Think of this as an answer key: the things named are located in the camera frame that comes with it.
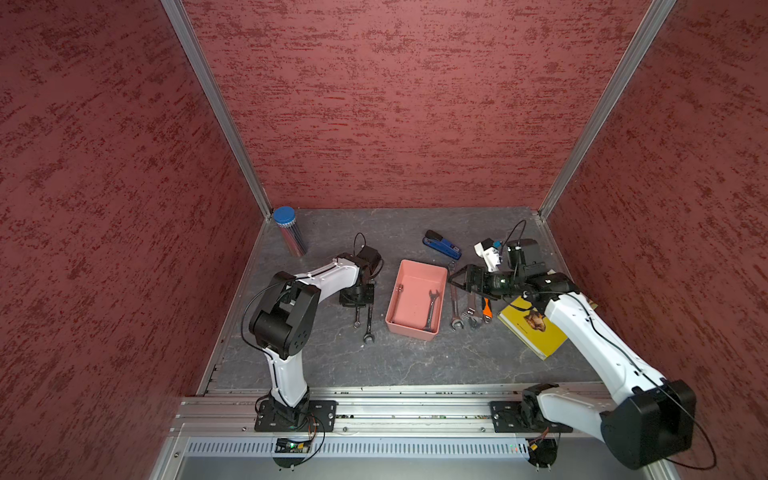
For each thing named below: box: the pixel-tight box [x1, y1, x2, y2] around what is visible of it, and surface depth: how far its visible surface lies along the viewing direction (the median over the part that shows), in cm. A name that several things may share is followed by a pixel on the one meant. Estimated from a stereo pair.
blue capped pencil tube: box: [273, 206, 307, 257], surface depth 96 cm
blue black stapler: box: [422, 229, 463, 261], surface depth 109 cm
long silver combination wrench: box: [450, 284, 464, 330], surface depth 95 cm
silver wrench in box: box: [425, 289, 440, 332], surface depth 95 cm
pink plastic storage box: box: [385, 259, 448, 342], surface depth 97 cm
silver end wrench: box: [363, 306, 375, 344], surface depth 91 cm
